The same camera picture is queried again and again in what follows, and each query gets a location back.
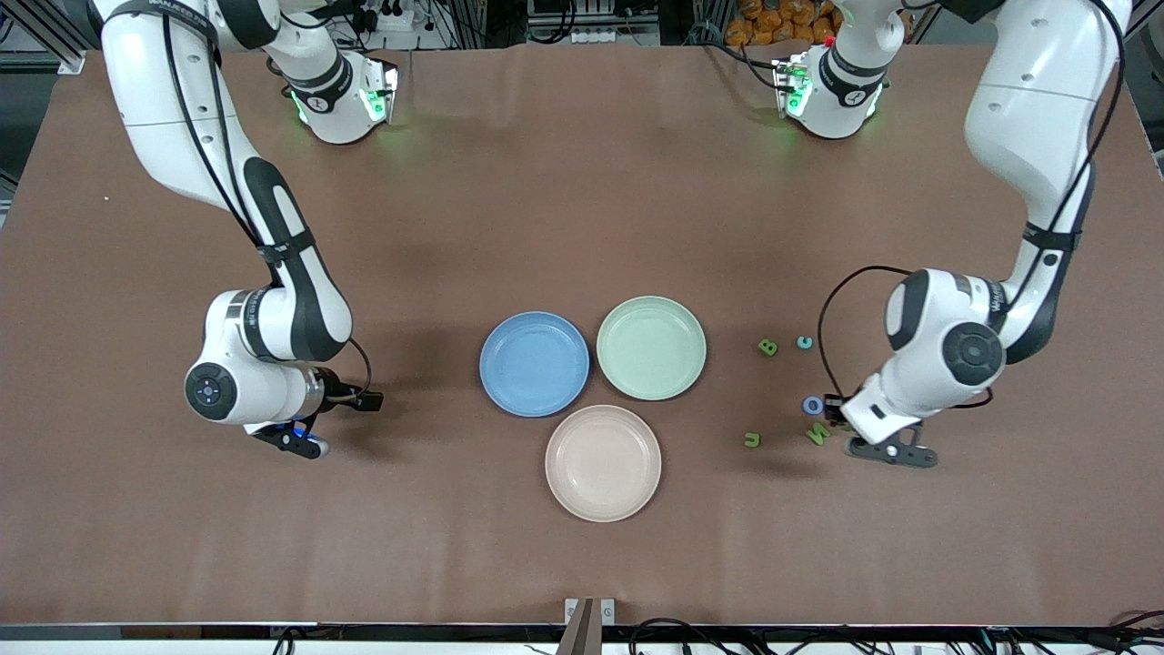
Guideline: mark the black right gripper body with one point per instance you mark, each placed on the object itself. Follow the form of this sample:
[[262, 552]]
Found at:
[[346, 398]]

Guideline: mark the green letter N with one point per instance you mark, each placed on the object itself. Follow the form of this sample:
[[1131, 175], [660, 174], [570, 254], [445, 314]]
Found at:
[[817, 434]]

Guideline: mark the green letter B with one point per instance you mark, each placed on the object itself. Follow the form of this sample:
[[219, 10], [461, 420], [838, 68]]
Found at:
[[767, 347]]

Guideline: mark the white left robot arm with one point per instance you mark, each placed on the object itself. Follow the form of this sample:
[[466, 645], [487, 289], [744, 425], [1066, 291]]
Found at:
[[1028, 118]]

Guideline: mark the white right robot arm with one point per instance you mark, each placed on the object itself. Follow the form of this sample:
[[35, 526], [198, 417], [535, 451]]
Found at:
[[155, 91]]

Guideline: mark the blue letter O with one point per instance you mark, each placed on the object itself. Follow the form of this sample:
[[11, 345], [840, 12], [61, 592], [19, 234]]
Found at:
[[804, 406]]

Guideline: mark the blue round plate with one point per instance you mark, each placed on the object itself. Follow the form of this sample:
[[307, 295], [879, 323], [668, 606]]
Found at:
[[534, 364]]

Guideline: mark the light green round plate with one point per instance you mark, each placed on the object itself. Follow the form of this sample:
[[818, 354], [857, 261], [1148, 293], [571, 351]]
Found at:
[[651, 347]]

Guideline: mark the pale beige round plate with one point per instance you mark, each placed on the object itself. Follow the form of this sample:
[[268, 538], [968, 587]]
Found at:
[[603, 463]]

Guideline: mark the brown table cover sheet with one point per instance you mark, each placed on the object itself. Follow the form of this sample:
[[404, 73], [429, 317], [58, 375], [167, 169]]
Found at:
[[582, 227]]

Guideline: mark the white power strip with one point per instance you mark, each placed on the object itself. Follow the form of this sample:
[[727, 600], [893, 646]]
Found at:
[[405, 22], [591, 38]]

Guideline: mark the orange objects pile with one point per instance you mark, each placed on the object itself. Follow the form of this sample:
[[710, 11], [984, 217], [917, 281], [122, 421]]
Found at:
[[782, 18]]

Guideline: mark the black right camera bracket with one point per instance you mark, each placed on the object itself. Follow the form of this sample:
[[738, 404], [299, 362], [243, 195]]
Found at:
[[282, 437]]

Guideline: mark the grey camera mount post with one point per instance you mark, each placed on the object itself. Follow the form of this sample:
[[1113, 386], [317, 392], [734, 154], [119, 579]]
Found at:
[[589, 628]]

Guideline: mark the aluminium frame profile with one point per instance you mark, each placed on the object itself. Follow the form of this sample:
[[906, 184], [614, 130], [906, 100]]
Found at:
[[71, 62]]

